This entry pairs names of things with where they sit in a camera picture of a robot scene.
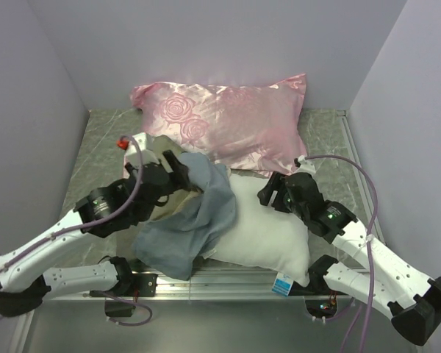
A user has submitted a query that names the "white pillow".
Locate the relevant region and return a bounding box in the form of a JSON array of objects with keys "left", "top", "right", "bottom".
[{"left": 202, "top": 174, "right": 310, "bottom": 287}]

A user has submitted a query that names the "blue-grey pillowcase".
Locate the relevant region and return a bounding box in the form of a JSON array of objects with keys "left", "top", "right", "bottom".
[{"left": 132, "top": 152, "right": 237, "bottom": 280}]

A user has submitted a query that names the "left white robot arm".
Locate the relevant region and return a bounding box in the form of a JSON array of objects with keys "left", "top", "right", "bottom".
[{"left": 0, "top": 151, "right": 190, "bottom": 318}]

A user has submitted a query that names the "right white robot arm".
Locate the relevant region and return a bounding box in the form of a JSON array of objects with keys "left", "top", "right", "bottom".
[{"left": 257, "top": 172, "right": 441, "bottom": 346}]

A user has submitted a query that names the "pink rose satin pillow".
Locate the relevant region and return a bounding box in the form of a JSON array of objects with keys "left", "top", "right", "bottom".
[{"left": 130, "top": 74, "right": 306, "bottom": 176}]

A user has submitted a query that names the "beige olive cloth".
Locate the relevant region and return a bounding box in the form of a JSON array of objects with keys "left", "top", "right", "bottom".
[{"left": 149, "top": 135, "right": 203, "bottom": 221}]

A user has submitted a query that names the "black right controller box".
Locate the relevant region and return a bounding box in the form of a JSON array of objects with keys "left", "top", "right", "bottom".
[{"left": 305, "top": 299, "right": 337, "bottom": 320}]

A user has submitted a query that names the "black controller box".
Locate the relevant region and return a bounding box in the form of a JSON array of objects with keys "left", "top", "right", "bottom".
[
  {"left": 104, "top": 300, "right": 136, "bottom": 320},
  {"left": 305, "top": 299, "right": 337, "bottom": 320}
]

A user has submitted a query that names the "black left controller box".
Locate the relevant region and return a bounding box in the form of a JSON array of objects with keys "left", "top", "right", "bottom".
[{"left": 104, "top": 300, "right": 136, "bottom": 320}]

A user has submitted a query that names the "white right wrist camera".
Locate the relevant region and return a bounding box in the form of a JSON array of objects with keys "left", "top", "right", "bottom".
[{"left": 294, "top": 155, "right": 316, "bottom": 176}]

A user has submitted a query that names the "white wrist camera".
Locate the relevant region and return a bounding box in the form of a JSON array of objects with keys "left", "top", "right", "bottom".
[
  {"left": 117, "top": 132, "right": 160, "bottom": 167},
  {"left": 294, "top": 155, "right": 316, "bottom": 176}
]

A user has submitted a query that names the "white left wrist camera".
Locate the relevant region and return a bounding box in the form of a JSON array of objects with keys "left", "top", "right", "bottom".
[{"left": 117, "top": 132, "right": 160, "bottom": 167}]

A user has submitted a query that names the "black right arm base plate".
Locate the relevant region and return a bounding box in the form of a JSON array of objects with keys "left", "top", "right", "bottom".
[{"left": 288, "top": 280, "right": 331, "bottom": 296}]

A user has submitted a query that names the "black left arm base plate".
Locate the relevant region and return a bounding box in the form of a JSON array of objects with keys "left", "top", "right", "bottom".
[{"left": 128, "top": 273, "right": 158, "bottom": 298}]

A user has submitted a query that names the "aluminium front frame rail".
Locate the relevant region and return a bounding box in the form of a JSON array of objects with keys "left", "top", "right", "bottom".
[{"left": 47, "top": 267, "right": 357, "bottom": 301}]

